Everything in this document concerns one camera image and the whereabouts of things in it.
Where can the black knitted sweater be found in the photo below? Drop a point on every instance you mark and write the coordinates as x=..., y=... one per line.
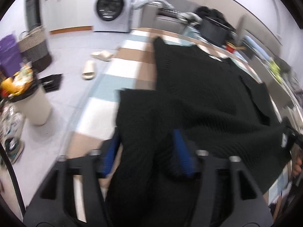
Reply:
x=219, y=107

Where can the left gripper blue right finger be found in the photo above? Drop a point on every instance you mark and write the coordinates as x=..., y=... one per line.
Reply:
x=184, y=152

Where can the beige slipper far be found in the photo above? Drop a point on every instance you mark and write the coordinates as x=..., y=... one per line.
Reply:
x=103, y=55

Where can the white front-load washing machine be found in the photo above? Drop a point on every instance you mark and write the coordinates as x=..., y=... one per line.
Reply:
x=111, y=15

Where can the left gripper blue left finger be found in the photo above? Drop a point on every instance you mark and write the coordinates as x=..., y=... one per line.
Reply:
x=109, y=152

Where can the woven laundry basket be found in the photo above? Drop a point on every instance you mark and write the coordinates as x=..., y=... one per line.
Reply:
x=33, y=47

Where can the grey sofa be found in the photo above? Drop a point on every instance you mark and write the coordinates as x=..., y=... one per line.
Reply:
x=156, y=17

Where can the purple bag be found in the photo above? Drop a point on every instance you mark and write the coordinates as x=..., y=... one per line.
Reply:
x=10, y=56

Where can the beige slipper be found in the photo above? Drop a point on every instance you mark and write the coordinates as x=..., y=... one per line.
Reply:
x=88, y=72
x=103, y=55

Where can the plaid checkered blanket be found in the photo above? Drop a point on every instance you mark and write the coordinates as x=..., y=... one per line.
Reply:
x=133, y=67

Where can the black clothes pile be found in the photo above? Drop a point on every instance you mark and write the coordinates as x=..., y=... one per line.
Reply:
x=204, y=11

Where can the white trash bin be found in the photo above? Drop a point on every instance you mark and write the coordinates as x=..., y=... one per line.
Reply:
x=26, y=92

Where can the beige slipper near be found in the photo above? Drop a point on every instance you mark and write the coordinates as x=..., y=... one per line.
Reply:
x=88, y=72

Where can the right hand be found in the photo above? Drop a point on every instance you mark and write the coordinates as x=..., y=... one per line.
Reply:
x=297, y=166

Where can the grey white clothes on sofa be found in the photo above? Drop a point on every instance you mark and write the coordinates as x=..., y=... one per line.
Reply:
x=160, y=3

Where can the green plush toy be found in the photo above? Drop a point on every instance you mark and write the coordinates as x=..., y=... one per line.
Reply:
x=274, y=68

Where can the red instant noodle bowl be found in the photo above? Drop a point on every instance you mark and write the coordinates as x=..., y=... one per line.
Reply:
x=230, y=47

